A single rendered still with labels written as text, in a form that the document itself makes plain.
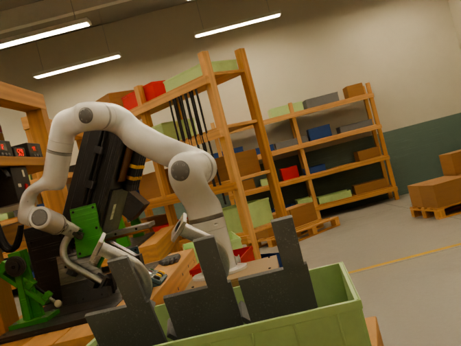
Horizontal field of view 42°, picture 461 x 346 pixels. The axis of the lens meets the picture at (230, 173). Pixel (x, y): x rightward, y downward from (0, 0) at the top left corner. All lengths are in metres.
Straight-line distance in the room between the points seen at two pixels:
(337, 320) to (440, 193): 6.95
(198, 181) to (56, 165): 0.58
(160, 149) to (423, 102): 10.34
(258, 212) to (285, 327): 4.15
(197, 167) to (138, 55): 9.98
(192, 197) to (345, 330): 0.90
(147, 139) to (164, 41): 9.82
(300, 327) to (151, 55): 10.77
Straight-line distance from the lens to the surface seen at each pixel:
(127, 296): 1.32
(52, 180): 2.25
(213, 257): 1.26
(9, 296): 2.56
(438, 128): 12.21
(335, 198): 11.13
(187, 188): 1.94
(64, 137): 2.23
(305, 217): 9.71
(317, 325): 1.21
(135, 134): 2.07
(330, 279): 1.60
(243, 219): 5.07
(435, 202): 8.11
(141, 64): 11.81
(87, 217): 2.57
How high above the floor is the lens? 1.26
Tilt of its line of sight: level
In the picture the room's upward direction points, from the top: 14 degrees counter-clockwise
